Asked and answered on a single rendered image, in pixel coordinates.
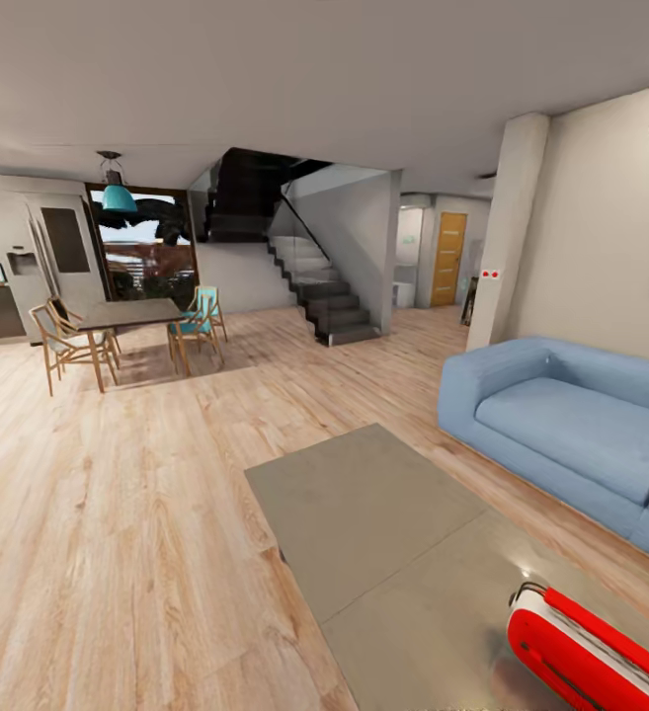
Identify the radio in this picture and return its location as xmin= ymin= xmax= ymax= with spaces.
xmin=507 ymin=582 xmax=649 ymax=711

